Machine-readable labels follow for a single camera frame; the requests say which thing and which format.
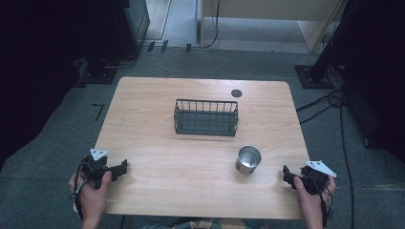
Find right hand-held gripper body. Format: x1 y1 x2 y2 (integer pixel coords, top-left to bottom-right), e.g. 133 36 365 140
298 159 338 196

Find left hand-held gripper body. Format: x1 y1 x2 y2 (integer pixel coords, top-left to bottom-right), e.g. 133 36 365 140
79 147 112 191

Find person's right hand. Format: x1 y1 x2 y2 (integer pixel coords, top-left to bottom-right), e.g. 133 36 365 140
292 175 337 221

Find person's left hand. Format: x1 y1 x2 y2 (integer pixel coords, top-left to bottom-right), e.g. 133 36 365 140
68 170 114 221

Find silver metal cup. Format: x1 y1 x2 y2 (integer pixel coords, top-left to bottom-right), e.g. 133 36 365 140
235 145 263 176

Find person's legs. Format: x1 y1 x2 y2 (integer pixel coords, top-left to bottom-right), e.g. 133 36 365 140
131 217 268 229

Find dark curtain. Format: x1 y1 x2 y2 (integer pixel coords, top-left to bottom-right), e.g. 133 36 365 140
342 0 405 164
0 0 129 173

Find black computer cabinet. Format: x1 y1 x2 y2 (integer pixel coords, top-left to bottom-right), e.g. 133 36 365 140
112 0 151 59

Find light wooden furniture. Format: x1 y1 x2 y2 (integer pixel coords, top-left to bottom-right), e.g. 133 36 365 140
200 0 349 53

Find right hand-held gripper black cable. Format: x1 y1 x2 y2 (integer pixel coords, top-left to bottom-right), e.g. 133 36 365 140
299 174 334 229

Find hand-held gripper black cable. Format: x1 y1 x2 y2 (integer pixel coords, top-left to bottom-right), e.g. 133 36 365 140
70 157 91 221
299 174 334 229

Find left hand-held gripper black cable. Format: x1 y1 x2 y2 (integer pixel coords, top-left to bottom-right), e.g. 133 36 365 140
70 157 91 221

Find long black floor cable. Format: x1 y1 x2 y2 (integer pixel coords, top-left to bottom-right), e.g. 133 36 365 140
338 100 356 229

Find black floor cables bundle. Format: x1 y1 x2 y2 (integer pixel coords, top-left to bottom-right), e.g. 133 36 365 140
295 89 348 126

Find black stand base plate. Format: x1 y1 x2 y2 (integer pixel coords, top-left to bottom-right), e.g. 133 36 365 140
75 56 119 88

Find black wire basket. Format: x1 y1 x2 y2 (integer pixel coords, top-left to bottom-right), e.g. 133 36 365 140
173 98 240 137

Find black stand with base plate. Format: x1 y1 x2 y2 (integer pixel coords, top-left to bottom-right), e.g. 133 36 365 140
294 0 364 90

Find black hanging cable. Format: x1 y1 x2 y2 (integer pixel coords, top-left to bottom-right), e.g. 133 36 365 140
202 0 222 50

